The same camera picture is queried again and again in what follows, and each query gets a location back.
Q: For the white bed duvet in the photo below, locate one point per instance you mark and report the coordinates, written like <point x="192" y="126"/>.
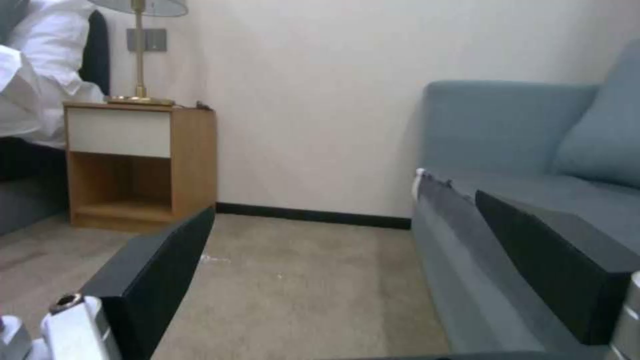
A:
<point x="40" y="71"/>

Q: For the grey wall switch panel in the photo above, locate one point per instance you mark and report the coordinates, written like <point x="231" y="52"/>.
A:
<point x="150" y="39"/>

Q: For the wooden nightstand with white drawer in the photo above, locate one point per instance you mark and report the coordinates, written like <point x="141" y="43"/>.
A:
<point x="130" y="157"/>

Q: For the dark grey bed base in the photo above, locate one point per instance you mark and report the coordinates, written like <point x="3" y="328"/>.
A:
<point x="30" y="187"/>

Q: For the blue sofa cushion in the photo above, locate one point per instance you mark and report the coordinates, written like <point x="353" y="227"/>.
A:
<point x="602" y="135"/>

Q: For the blue fabric sofa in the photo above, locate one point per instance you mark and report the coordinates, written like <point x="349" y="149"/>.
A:
<point x="500" y="150"/>

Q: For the dark blue bed headboard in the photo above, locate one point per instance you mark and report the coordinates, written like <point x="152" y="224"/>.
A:
<point x="99" y="52"/>

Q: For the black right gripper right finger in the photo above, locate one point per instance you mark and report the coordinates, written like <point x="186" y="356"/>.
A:
<point x="555" y="258"/>

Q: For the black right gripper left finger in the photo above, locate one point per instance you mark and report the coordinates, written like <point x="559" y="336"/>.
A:
<point x="150" y="258"/>

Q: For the brass table lamp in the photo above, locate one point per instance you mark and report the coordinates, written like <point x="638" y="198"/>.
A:
<point x="137" y="56"/>

